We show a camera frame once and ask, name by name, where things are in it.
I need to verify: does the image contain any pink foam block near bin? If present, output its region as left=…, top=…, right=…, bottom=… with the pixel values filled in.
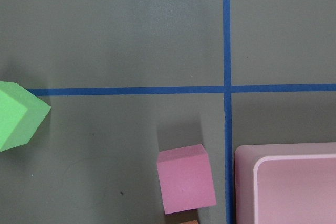
left=156, top=144, right=216, bottom=215

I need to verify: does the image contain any orange foam block right side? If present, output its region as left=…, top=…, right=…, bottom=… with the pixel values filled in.
left=181, top=220, right=198, bottom=224

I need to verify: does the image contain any green foam block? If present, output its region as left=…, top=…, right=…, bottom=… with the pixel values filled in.
left=1, top=81, right=51, bottom=151

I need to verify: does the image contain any pink plastic bin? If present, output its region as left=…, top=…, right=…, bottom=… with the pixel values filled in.
left=234, top=142, right=335, bottom=223

